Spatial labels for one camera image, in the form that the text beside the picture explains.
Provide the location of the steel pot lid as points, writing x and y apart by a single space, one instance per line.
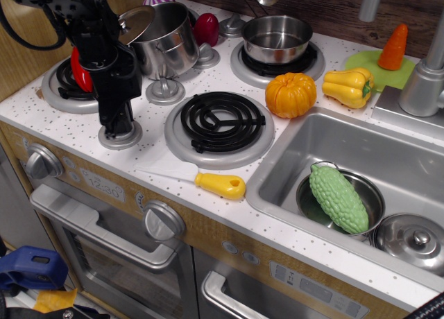
134 22

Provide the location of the orange toy pumpkin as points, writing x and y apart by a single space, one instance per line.
290 95

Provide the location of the grey oven door handle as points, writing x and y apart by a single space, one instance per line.
83 220

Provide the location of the tall steel stock pot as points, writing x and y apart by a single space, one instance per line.
167 48

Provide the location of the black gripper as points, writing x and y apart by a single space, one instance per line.
116 79

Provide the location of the yellow toy bell pepper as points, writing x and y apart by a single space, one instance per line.
350 87

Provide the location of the grey back stove knob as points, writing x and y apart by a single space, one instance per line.
231 27

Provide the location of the grey dishwasher door handle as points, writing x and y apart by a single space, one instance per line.
212 290

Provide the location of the left grey oven dial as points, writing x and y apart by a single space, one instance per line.
42 163

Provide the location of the grey stove knob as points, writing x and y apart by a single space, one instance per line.
122 141
231 27
165 92
208 57

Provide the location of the grey oven dial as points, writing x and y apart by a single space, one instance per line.
161 222
42 163

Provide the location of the yellow handled toy knife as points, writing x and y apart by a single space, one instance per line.
231 187

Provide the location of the right grey oven dial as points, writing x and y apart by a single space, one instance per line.
161 222

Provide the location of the small steel pot in sink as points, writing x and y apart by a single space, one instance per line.
370 195

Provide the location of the rear black burner coil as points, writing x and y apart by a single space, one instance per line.
306 61

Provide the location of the left black burner coil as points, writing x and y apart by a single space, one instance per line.
68 88

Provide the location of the front black burner coil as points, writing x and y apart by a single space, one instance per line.
221 122

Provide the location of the dark red toy vegetable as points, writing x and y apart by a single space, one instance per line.
206 29

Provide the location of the green toy bitter gourd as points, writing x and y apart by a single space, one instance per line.
338 199

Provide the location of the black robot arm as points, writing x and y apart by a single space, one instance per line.
93 28

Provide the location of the blue clamp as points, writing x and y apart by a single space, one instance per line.
33 268

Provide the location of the grey toy faucet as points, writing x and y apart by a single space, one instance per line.
422 95

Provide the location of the grey toy sink basin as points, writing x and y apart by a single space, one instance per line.
407 171

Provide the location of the red toy chili pepper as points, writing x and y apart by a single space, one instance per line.
81 76

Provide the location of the black burner coil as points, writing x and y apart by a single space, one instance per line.
68 88
306 61
221 122

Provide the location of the shallow steel saucepan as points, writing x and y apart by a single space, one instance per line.
276 39

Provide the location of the steel lidded pot in sink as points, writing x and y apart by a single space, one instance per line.
411 238

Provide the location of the orange toy carrot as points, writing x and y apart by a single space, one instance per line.
393 52

